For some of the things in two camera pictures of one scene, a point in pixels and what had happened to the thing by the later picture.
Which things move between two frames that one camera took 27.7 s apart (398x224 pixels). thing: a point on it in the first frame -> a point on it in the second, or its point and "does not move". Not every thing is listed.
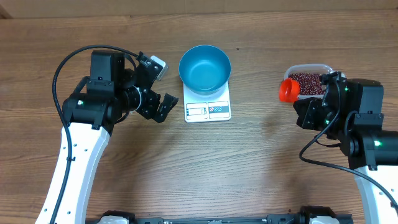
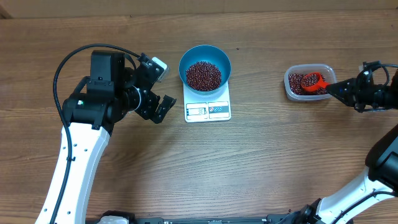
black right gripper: (313, 111) -> (356, 92)
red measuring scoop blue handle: (288, 90) -> (313, 81)
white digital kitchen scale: (199, 108) does not move
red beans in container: (310, 83) does not move
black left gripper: (149, 111) does not move
